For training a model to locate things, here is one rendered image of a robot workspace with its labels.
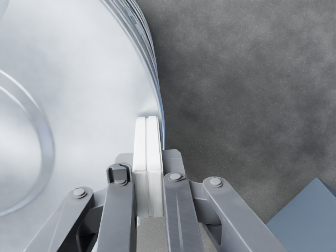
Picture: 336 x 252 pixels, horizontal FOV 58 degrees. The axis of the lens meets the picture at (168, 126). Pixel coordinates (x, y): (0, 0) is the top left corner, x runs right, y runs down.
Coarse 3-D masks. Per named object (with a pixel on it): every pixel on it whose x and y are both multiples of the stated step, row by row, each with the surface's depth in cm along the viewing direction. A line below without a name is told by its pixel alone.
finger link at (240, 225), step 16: (208, 192) 13; (224, 192) 13; (224, 208) 12; (240, 208) 12; (208, 224) 14; (224, 224) 12; (240, 224) 12; (256, 224) 11; (224, 240) 12; (240, 240) 11; (256, 240) 11; (272, 240) 11
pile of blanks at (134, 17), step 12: (120, 0) 25; (132, 0) 38; (120, 12) 19; (132, 12) 29; (132, 24) 21; (144, 24) 40; (144, 36) 29; (144, 48) 21; (156, 72) 27; (156, 84) 22
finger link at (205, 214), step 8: (168, 152) 18; (176, 152) 18; (168, 160) 17; (176, 160) 17; (168, 168) 16; (176, 168) 16; (192, 184) 15; (200, 184) 15; (192, 192) 14; (200, 192) 14; (200, 200) 14; (200, 208) 14; (208, 208) 14; (200, 216) 14; (208, 216) 14; (216, 216) 14; (216, 224) 14
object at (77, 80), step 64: (0, 0) 18; (64, 0) 18; (0, 64) 19; (64, 64) 20; (128, 64) 20; (0, 128) 20; (64, 128) 21; (128, 128) 22; (0, 192) 22; (64, 192) 24
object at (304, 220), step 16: (304, 192) 69; (320, 192) 66; (288, 208) 70; (304, 208) 67; (320, 208) 63; (272, 224) 72; (288, 224) 68; (304, 224) 64; (320, 224) 61; (288, 240) 66; (304, 240) 62; (320, 240) 59
